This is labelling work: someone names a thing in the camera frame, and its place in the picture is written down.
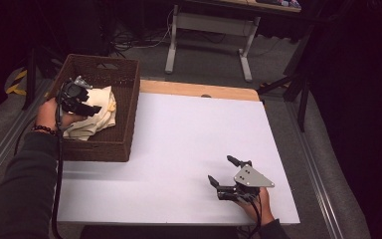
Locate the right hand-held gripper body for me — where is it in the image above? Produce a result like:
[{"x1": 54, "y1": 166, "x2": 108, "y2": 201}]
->
[{"x1": 216, "y1": 163, "x2": 276, "y2": 202}]

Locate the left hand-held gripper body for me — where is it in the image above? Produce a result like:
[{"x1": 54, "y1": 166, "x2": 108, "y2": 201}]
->
[{"x1": 55, "y1": 75, "x2": 94, "y2": 114}]

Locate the cream sweatshirt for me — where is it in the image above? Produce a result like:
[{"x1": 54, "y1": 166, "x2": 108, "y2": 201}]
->
[{"x1": 62, "y1": 85, "x2": 117, "y2": 141}]

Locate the brown woven basket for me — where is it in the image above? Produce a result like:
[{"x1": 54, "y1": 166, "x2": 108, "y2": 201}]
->
[{"x1": 25, "y1": 54, "x2": 141, "y2": 163}]

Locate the person's right hand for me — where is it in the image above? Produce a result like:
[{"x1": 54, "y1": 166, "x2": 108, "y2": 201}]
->
[{"x1": 237, "y1": 187, "x2": 276, "y2": 227}]

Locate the person's left hand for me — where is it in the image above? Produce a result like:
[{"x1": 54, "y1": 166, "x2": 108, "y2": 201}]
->
[{"x1": 34, "y1": 98, "x2": 88, "y2": 133}]

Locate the thin black stand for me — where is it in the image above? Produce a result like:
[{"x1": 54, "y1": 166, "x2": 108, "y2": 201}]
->
[{"x1": 21, "y1": 46, "x2": 38, "y2": 111}]

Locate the yellow black floor tape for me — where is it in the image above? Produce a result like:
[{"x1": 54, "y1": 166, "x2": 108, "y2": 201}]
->
[{"x1": 5, "y1": 69, "x2": 28, "y2": 97}]

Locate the white table sheet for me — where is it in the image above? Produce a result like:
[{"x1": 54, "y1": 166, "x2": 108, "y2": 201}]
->
[{"x1": 54, "y1": 92, "x2": 301, "y2": 225}]

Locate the wooden table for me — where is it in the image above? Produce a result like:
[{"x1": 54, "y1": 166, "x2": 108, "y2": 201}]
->
[{"x1": 138, "y1": 79, "x2": 262, "y2": 103}]

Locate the black tripod stand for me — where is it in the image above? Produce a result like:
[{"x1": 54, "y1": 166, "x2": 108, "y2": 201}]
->
[{"x1": 257, "y1": 71, "x2": 312, "y2": 132}]

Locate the colourful blurred object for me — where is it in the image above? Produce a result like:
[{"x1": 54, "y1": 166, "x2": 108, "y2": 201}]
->
[{"x1": 255, "y1": 0, "x2": 302, "y2": 9}]

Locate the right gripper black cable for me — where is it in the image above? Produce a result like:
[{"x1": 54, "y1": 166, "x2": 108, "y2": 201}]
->
[{"x1": 245, "y1": 194, "x2": 264, "y2": 239}]

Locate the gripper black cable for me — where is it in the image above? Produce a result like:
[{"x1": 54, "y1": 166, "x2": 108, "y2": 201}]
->
[
  {"x1": 245, "y1": 194, "x2": 264, "y2": 239},
  {"x1": 51, "y1": 94, "x2": 67, "y2": 239}
]

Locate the dark bead bracelet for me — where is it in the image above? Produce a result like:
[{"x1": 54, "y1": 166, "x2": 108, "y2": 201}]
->
[{"x1": 31, "y1": 123, "x2": 58, "y2": 136}]

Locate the black floor cable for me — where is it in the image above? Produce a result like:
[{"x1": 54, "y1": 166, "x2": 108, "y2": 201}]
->
[{"x1": 13, "y1": 114, "x2": 37, "y2": 157}]

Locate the aluminium floor rail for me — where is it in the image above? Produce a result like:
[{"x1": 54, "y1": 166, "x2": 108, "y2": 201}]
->
[
  {"x1": 286, "y1": 99, "x2": 346, "y2": 239},
  {"x1": 0, "y1": 79, "x2": 53, "y2": 197}
]

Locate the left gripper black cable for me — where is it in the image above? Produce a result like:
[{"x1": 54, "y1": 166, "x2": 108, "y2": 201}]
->
[{"x1": 51, "y1": 94, "x2": 67, "y2": 239}]

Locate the bundle of floor cables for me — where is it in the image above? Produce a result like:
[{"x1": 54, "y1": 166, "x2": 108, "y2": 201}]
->
[{"x1": 108, "y1": 9, "x2": 177, "y2": 58}]

